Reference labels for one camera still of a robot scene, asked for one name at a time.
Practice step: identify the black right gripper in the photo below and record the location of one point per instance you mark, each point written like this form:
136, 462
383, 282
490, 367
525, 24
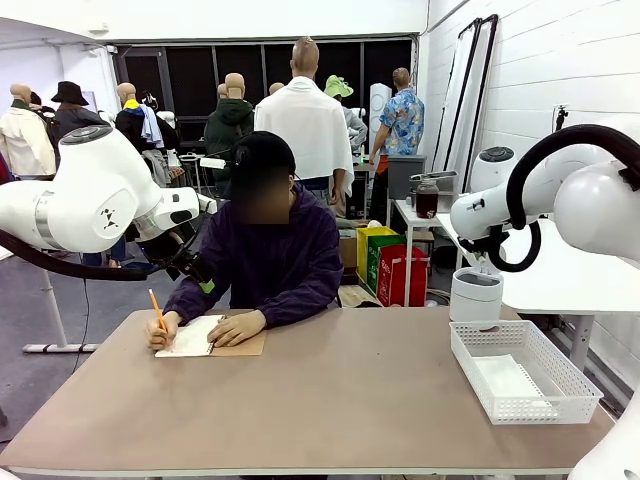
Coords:
472, 245

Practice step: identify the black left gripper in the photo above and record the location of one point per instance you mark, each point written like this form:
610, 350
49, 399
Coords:
190, 265

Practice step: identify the spiral notebook with brown cover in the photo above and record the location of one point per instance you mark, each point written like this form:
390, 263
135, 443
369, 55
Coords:
200, 335

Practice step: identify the yellow pencil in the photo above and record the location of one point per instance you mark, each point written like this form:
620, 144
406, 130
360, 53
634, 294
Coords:
156, 306

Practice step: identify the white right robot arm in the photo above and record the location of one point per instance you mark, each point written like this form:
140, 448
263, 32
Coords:
600, 210

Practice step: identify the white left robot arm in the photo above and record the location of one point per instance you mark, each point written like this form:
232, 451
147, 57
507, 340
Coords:
90, 190

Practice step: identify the person's right forearm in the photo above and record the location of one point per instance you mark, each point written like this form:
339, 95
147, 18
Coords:
190, 297

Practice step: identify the person's left forearm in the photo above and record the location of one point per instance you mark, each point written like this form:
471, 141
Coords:
300, 305

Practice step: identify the person's left hand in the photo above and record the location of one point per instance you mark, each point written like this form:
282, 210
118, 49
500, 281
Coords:
237, 327

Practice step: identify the person's right hand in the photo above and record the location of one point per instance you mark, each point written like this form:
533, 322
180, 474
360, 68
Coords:
162, 335

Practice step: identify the white lidded trash can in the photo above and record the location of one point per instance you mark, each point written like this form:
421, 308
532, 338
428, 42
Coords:
475, 300

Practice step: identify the glass jar with dark liquid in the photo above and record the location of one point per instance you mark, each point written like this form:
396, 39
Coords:
426, 202

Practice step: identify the person in purple jacket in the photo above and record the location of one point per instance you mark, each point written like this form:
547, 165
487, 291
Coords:
280, 260

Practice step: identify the red shopping bag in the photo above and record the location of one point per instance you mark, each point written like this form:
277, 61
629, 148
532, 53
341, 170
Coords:
400, 280

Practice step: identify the white side table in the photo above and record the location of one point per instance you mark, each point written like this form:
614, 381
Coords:
550, 285

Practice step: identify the green shopping bag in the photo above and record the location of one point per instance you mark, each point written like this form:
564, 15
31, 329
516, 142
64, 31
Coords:
385, 241

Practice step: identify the grey bin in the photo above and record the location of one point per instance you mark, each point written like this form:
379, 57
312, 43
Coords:
405, 177

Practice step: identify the black framed white panel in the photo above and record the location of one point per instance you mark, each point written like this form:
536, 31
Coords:
482, 60
452, 125

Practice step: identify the brown cardboard box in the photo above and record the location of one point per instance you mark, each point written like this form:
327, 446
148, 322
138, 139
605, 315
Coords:
347, 252

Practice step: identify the white paper sheet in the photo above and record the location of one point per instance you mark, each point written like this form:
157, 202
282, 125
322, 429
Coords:
505, 380

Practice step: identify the mannequin in floral shirt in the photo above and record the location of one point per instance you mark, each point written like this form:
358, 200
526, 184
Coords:
402, 125

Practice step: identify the black tripod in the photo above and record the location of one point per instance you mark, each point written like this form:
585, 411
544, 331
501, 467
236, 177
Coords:
562, 116

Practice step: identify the white table leg stand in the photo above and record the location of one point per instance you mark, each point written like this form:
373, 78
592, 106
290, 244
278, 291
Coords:
60, 348

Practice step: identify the mannequin in dark green hoodie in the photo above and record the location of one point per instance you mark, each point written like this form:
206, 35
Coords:
227, 125

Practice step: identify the mannequin with yellow scarf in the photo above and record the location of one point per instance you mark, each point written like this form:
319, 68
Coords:
131, 125

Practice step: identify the white perforated plastic basket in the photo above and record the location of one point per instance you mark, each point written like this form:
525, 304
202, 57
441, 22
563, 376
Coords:
575, 395

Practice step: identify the mannequin draped in white cloth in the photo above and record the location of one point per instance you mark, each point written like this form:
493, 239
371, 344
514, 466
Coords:
305, 130

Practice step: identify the mannequin with green hat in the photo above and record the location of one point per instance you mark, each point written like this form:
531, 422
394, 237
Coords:
337, 86

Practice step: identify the mannequin in cream jacket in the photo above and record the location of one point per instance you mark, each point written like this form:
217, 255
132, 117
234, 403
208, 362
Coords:
22, 140

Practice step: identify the mannequin with black hat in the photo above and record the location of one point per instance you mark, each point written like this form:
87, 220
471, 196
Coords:
70, 92

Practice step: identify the person in black clothes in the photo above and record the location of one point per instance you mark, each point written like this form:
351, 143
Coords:
36, 98

